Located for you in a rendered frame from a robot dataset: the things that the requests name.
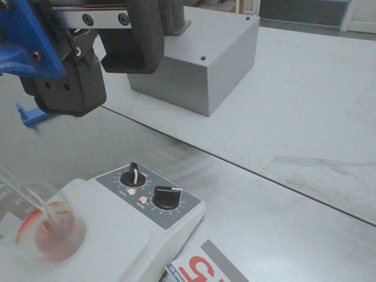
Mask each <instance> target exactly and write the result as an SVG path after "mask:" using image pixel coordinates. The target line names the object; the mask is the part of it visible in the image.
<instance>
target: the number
mask: <svg viewBox="0 0 376 282"><path fill-rule="evenodd" d="M173 265H174V267H175V268H176V270H177V271H178V272H179V273H180V275H181V276H182V277H183V278H184V280H185V281H186V282H227V281H226V280H225V279H224V278H223V277H222V276H221V275H220V274H219V273H218V271H217V270H216V269H215V268H214V267H213V266H212V265H211V264H210V263H209V261H208V260H207V259H206V258H205V257H204V255H202V253H201V252H200V251H199V250H198V251H196V252H194V253H192V254H191V255H189V256H187V257H185V258H183V259H181V260H180V261H178V262H176V263H174V264H173Z"/></svg>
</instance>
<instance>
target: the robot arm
mask: <svg viewBox="0 0 376 282"><path fill-rule="evenodd" d="M191 23H192V21H191V20H185V18H184V6H183V0H0V76H3V74H2V73H8V74H12V75H16V76H19V78H20V81H21V84H22V86H23V89H24V91H25V93H27V94H28V95H31V96H34V100H35V102H36V104H37V106H38V108H40V110H41V111H43V112H45V113H47V114H50V115H55V114H60V115H71V116H74V117H77V118H81V117H83V116H85V115H86V114H88V113H89V112H91V111H93V110H94V109H96V108H98V107H99V106H101V105H102V104H104V103H105V102H106V100H107V94H106V89H105V83H104V80H103V74H102V69H101V65H102V66H103V68H104V70H105V72H106V73H131V74H153V73H154V72H155V70H156V69H157V68H158V66H159V65H160V63H161V61H162V59H163V57H164V51H165V40H164V36H163V35H169V36H180V35H181V34H182V33H183V32H184V31H185V30H186V29H187V28H188V27H189V26H190V24H191ZM77 29H80V30H78V31H77V32H75V31H76V30H77ZM99 37H100V39H101V41H102V44H103V47H104V49H105V52H106V55H105V56H104V57H103V59H102V60H101V61H99V58H98V57H97V56H96V54H95V51H94V49H93V44H94V41H95V39H96V38H99ZM100 64H101V65H100Z"/></svg>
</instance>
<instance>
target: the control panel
mask: <svg viewBox="0 0 376 282"><path fill-rule="evenodd" d="M137 166H138V169H139V173H141V174H143V175H144V176H145V178H146V181H145V183H144V184H143V185H141V186H138V187H130V186H127V185H124V184H123V183H122V182H121V181H120V177H121V175H122V174H124V173H125V172H129V168H130V165H129V166H126V167H123V168H121V169H118V170H115V171H113V172H110V173H108V174H105V175H103V176H100V177H97V178H95V180H96V181H97V182H99V183H100V184H102V185H103V186H105V187H106V188H107V189H109V190H110V191H111V192H113V193H114V194H115V195H117V196H119V197H120V198H121V199H123V200H124V201H125V202H127V203H128V204H130V205H131V206H132V207H134V208H135V209H136V210H138V211H140V212H141V213H142V214H144V215H145V216H146V217H148V218H149V219H151V220H152V221H153V222H155V223H156V224H157V225H159V226H160V227H161V228H163V229H165V230H167V229H169V228H170V227H172V225H174V224H175V223H176V222H178V221H179V220H180V219H181V218H182V217H184V216H185V215H186V214H188V212H190V211H191V210H192V209H193V208H195V207H196V206H197V205H198V204H199V203H201V202H202V200H200V199H198V198H197V197H195V196H193V195H192V194H190V193H188V192H187V191H185V190H183V189H182V195H181V198H180V201H179V205H178V206H177V207H176V208H175V209H172V210H165V209H161V208H159V207H157V206H156V205H155V204H154V203H153V194H154V190H155V187H156V186H166V187H176V188H180V187H178V186H176V185H175V184H173V183H171V182H170V181H168V180H166V179H165V178H163V177H161V176H159V175H158V174H156V173H155V172H153V171H151V170H149V169H148V168H146V167H144V166H142V165H141V164H139V163H138V162H137ZM129 189H133V190H134V191H135V192H134V193H129V192H128V190H129ZM180 189H181V188H180ZM141 197H145V198H147V200H146V201H145V202H142V201H140V198H141Z"/></svg>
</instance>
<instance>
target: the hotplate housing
mask: <svg viewBox="0 0 376 282"><path fill-rule="evenodd" d="M129 165H130V164H129ZM129 165H126V166H129ZM126 166H123V167H126ZM123 167H121V168H123ZM121 168H118V169H121ZM118 169H116V170H118ZM113 171H115V170H112V171H111V172H113ZM108 173H110V172H108ZM108 173H105V174H108ZM105 174H102V175H100V176H103V175H105ZM100 176H97V177H100ZM97 177H94V178H92V179H90V180H88V181H87V182H88V183H89V184H91V185H92V186H93V187H95V188H96V189H98V190H99V191H100V192H102V193H103V194H104V195H105V196H107V197H108V198H110V199H111V200H113V201H114V202H115V203H116V204H118V205H119V206H120V207H122V208H123V209H125V210H126V211H127V212H129V213H130V214H131V215H132V216H134V217H135V218H137V219H138V220H140V221H141V222H142V223H143V224H145V225H146V226H147V227H148V228H149V229H150V231H151V234H152V241H151V243H150V245H149V246H148V248H147V249H146V250H145V252H144V253H143V254H142V255H141V257H140V258H139V259H138V261H137V262H136V263H135V265H134V266H133V267H132V268H131V270H130V271H129V272H128V274H127V275H126V276H125V278H124V279H123V280H122V282H158V281H159V280H160V278H161V277H162V275H163V274H164V272H165V271H166V269H165V266H166V265H167V264H169V263H171V262H172V261H173V259H174V258H175V257H176V255H177V253H178V252H179V250H180V249H181V248H182V246H183V245H184V243H185V242H186V240H187V239H188V238H189V236H190V235H191V233H192V231H193V230H194V229H195V227H196V226H197V224H198V223H199V221H200V220H201V219H202V217H203V216H204V214H205V212H207V207H206V202H204V201H202V202H201V203H199V204H198V205H197V206H196V207H195V208H193V209H192V210H191V211H190V212H188V214H186V215H185V216H184V217H182V218H181V219H180V220H179V221H178V222H176V223H175V224H174V225H172V227H170V228H169V229H167V230H165V229H163V228H161V227H160V226H159V225H157V224H156V223H155V222H153V221H152V220H151V219H149V218H148V217H146V216H145V215H144V214H142V213H141V212H140V211H138V210H136V209H135V208H134V207H132V206H131V205H130V204H128V203H127V202H125V201H124V200H123V199H121V198H120V197H119V196H117V195H115V194H114V193H113V192H111V191H110V190H109V189H107V188H106V187H105V186H103V185H102V184H100V183H99V182H97V181H96V180H95V178H97Z"/></svg>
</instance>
